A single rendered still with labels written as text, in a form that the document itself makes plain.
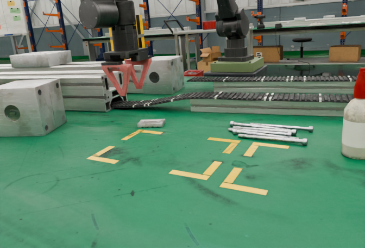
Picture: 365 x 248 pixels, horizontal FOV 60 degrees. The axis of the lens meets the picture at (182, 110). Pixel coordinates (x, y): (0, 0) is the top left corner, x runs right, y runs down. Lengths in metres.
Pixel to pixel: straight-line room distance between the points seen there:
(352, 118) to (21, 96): 0.55
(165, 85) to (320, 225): 0.64
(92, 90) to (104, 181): 0.37
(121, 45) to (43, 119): 0.23
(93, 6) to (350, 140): 0.50
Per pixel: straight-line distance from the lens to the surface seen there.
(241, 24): 1.19
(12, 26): 6.54
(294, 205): 0.36
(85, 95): 0.80
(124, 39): 0.73
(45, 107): 0.67
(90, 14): 0.68
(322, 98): 0.66
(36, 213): 0.40
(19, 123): 0.68
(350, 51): 5.46
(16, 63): 1.19
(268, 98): 0.66
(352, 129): 0.47
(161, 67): 0.88
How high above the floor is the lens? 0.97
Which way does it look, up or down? 16 degrees down
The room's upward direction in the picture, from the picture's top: 4 degrees counter-clockwise
